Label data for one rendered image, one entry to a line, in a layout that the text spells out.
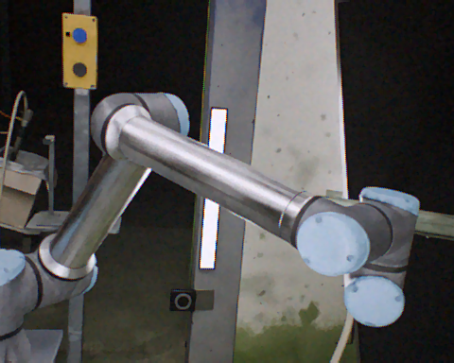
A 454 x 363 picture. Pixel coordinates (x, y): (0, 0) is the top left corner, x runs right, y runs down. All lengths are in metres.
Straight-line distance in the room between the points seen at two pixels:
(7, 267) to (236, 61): 1.07
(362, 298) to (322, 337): 1.50
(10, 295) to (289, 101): 1.18
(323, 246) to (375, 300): 0.18
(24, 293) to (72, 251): 0.15
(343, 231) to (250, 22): 1.40
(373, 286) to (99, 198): 0.70
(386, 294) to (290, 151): 1.28
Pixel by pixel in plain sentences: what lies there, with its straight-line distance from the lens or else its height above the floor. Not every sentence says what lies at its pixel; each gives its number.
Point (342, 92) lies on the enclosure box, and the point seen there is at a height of 1.39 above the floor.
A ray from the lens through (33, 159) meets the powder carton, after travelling 3.95.
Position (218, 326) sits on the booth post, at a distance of 2.35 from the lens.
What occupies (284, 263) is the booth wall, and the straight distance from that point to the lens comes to 2.28.
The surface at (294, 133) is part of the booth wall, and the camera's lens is 2.15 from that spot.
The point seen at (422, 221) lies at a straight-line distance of 1.27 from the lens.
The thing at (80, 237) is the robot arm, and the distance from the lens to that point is 1.48.
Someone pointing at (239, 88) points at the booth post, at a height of 1.35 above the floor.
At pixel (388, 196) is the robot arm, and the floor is 1.27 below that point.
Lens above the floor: 1.47
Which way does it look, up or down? 13 degrees down
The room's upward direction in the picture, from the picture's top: 5 degrees clockwise
